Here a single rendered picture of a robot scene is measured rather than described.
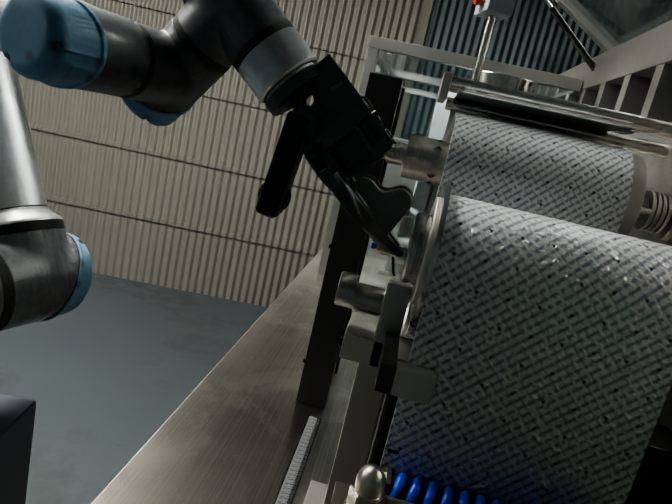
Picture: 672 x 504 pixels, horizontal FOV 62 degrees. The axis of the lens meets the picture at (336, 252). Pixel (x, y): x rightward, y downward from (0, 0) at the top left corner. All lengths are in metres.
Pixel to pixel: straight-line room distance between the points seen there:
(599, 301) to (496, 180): 0.26
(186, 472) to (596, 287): 0.53
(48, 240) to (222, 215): 3.13
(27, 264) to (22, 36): 0.34
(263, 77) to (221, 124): 3.28
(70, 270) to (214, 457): 0.32
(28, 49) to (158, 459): 0.50
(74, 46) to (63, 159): 3.66
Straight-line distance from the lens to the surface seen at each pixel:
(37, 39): 0.53
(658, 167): 1.00
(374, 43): 1.56
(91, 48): 0.54
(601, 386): 0.59
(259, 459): 0.81
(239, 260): 3.96
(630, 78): 1.28
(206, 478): 0.77
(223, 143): 3.86
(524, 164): 0.77
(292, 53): 0.58
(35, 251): 0.81
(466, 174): 0.75
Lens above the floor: 1.36
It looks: 13 degrees down
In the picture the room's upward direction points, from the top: 13 degrees clockwise
